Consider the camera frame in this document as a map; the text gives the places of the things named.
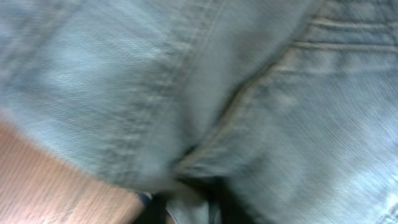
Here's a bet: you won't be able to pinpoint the light blue denim shorts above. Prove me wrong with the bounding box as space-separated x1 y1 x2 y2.
1 0 397 224

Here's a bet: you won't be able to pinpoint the dark blue garment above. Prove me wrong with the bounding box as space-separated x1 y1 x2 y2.
132 188 254 224

